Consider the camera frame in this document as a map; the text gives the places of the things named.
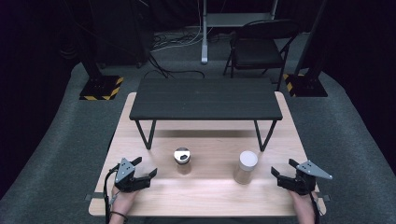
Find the black stand with striped base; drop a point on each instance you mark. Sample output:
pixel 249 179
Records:
pixel 99 87
pixel 306 85

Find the silver lid spice jar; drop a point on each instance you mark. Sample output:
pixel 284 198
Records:
pixel 182 160

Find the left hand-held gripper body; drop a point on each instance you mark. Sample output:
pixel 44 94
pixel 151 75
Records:
pixel 125 174

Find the grey tape strip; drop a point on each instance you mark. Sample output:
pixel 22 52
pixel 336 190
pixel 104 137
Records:
pixel 325 197
pixel 95 196

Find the white lid spice jar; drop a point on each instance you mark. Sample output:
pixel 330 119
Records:
pixel 246 168

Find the person's left hand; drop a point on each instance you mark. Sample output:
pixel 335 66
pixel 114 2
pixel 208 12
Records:
pixel 124 200

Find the black wristband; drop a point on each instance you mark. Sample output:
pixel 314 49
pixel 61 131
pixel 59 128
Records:
pixel 120 214

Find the white metal desk frame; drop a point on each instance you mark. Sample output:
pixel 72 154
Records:
pixel 204 40

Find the black raised shelf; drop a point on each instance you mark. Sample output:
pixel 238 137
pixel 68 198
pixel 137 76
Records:
pixel 205 99

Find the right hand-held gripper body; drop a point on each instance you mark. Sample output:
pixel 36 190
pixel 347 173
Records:
pixel 303 179

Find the black folding chair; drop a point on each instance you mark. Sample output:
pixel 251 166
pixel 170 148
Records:
pixel 257 51

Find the person's right hand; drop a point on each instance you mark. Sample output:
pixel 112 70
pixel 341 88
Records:
pixel 302 202

